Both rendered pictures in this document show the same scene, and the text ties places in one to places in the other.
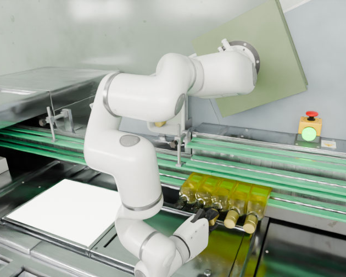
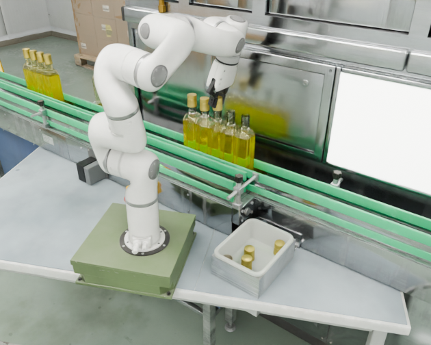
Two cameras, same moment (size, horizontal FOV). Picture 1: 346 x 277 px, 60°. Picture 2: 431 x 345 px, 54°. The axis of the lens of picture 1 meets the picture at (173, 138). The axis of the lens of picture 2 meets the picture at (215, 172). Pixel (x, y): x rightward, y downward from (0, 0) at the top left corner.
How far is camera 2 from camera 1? 1.17 m
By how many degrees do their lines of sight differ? 61
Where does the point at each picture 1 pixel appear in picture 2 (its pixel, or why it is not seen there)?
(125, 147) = (145, 22)
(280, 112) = not seen: hidden behind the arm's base
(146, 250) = (213, 22)
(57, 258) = (366, 49)
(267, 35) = (102, 242)
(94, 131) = (166, 35)
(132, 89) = (122, 53)
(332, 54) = (83, 231)
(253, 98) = not seen: hidden behind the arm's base
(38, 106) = not seen: outside the picture
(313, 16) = (68, 257)
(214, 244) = (237, 99)
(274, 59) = (113, 227)
